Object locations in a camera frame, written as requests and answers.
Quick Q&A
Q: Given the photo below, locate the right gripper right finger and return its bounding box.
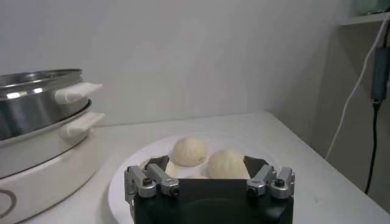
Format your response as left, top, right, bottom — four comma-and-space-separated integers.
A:
243, 155, 296, 200

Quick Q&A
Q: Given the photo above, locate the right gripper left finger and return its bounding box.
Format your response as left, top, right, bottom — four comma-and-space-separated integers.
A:
124, 155, 180, 211

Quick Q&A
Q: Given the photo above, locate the white steamed baozi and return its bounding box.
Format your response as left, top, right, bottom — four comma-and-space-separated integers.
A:
207, 148, 251, 180
170, 136, 210, 167

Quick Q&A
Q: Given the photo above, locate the stainless steel steamer basket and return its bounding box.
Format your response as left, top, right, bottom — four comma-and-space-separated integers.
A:
0, 68, 104, 142

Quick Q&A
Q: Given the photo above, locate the white round plate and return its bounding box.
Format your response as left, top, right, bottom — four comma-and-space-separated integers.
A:
108, 132, 284, 224

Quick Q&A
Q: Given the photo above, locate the white power cable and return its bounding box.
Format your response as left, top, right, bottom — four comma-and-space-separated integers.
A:
324, 15, 390, 161

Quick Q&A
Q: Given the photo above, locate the black adapter with cable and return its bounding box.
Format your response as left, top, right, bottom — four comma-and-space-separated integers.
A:
364, 27, 390, 195

